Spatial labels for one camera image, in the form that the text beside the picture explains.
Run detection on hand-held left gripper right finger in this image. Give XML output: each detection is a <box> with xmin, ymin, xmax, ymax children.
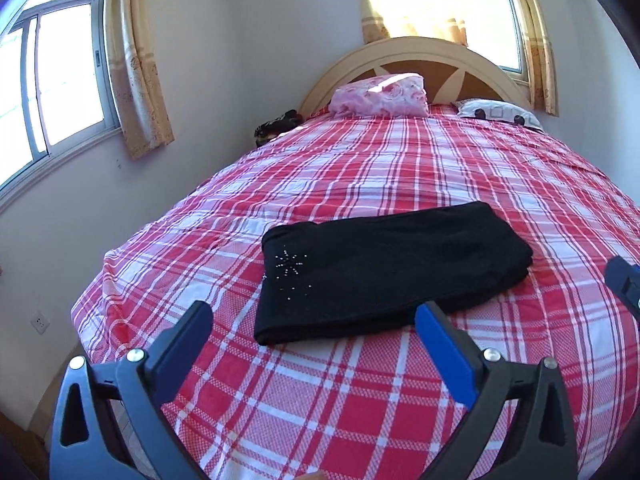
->
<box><xmin>415</xmin><ymin>301</ymin><xmax>581</xmax><ymax>480</ymax></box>

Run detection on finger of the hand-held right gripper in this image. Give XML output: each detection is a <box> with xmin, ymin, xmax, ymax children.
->
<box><xmin>604</xmin><ymin>256</ymin><xmax>640</xmax><ymax>321</ymax></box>

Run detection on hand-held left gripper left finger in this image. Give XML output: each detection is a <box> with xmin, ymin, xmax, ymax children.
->
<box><xmin>47</xmin><ymin>301</ymin><xmax>216</xmax><ymax>480</ymax></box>

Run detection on black pants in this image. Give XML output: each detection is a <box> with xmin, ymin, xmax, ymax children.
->
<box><xmin>254</xmin><ymin>201</ymin><xmax>534</xmax><ymax>346</ymax></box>

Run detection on red plaid bedspread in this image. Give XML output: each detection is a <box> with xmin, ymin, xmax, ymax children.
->
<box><xmin>70</xmin><ymin>102</ymin><xmax>640</xmax><ymax>480</ymax></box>

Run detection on white pillow with black spots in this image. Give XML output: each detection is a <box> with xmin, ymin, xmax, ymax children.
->
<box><xmin>454</xmin><ymin>99</ymin><xmax>543</xmax><ymax>131</ymax></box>

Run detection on black bag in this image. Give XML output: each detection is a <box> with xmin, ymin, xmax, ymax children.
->
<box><xmin>254</xmin><ymin>110</ymin><xmax>305</xmax><ymax>148</ymax></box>

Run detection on yellow patterned curtain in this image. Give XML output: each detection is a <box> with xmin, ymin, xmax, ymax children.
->
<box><xmin>501</xmin><ymin>0</ymin><xmax>559</xmax><ymax>117</ymax></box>
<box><xmin>102</xmin><ymin>0</ymin><xmax>176</xmax><ymax>161</ymax></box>

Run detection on pink floral pillow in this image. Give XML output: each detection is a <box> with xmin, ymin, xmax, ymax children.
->
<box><xmin>328</xmin><ymin>73</ymin><xmax>429</xmax><ymax>118</ymax></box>

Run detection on sliding side window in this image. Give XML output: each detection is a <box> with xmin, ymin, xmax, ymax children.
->
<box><xmin>0</xmin><ymin>0</ymin><xmax>124</xmax><ymax>203</ymax></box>

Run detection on wooden headboard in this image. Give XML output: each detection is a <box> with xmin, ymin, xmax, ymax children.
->
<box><xmin>298</xmin><ymin>36</ymin><xmax>533</xmax><ymax>116</ymax></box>

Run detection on window behind headboard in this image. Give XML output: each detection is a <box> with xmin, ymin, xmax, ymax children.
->
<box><xmin>452</xmin><ymin>0</ymin><xmax>531</xmax><ymax>83</ymax></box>

